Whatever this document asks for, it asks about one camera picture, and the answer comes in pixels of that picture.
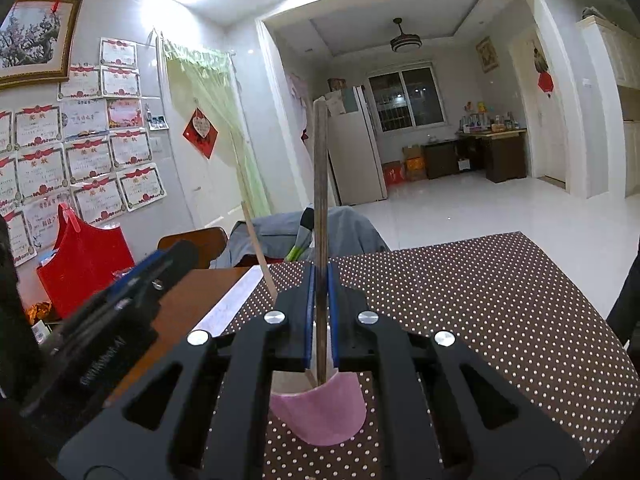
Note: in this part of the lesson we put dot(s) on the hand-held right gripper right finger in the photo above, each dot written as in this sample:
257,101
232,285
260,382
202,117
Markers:
333,310

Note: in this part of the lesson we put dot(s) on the white tall cabinet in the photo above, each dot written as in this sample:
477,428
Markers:
607,60

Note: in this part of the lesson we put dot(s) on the small wall photos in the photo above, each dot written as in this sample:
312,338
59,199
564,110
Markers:
156,120

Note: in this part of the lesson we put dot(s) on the brown wooden chopstick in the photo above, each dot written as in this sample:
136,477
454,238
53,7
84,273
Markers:
320,185

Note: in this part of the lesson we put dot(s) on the striped green white cloth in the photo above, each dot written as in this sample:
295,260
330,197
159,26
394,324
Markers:
300,240

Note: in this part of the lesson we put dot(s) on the red diamond door decoration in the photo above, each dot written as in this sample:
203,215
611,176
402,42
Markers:
201,132

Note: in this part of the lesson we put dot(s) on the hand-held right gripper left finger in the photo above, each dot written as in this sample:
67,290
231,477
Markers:
310,310

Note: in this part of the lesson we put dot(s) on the light green curtain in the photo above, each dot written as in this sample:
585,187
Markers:
215,110

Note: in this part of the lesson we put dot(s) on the ceiling fan lamp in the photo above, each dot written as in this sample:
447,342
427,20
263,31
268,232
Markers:
405,40

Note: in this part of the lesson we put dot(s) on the white refrigerator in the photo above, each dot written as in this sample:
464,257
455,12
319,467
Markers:
352,160

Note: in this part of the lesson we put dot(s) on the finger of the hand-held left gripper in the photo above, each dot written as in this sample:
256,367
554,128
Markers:
165,265

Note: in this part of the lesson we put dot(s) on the dark cloth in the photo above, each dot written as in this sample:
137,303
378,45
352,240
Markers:
627,305

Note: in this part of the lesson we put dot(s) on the grey jacket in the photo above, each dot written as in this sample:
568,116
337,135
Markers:
350,232

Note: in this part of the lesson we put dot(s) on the orange cardboard box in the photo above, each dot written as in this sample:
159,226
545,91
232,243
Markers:
414,165

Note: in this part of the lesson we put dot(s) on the red cardboard box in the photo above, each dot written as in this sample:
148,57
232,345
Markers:
394,175

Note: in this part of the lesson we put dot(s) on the red bag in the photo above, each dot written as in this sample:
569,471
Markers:
85,265

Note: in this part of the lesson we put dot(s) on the white door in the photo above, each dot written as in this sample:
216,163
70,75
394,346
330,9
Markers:
547,135

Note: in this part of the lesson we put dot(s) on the group of bottles on desk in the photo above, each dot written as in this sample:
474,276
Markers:
492,122

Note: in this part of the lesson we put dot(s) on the pink paper cup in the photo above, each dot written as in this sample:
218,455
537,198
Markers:
320,415

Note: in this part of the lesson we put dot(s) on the wall of award certificates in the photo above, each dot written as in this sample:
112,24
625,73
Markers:
90,160

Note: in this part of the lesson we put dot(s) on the brown polka dot tablecloth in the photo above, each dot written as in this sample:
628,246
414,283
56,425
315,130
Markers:
475,310

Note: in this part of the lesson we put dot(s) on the gold framed picture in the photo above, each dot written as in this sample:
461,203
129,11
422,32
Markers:
30,35

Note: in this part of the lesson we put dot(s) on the light wooden chopstick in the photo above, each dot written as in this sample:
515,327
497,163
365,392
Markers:
257,245

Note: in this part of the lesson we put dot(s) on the window with bars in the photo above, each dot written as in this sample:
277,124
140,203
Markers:
405,100

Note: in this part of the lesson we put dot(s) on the dark wooden desk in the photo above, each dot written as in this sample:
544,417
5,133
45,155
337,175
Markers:
502,157

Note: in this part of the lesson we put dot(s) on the brown wooden chair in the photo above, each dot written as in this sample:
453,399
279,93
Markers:
200,242

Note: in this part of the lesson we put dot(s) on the small framed wall painting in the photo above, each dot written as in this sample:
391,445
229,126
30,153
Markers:
487,55

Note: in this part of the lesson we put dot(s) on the red hanging door ornament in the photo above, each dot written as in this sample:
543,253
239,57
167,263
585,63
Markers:
544,80

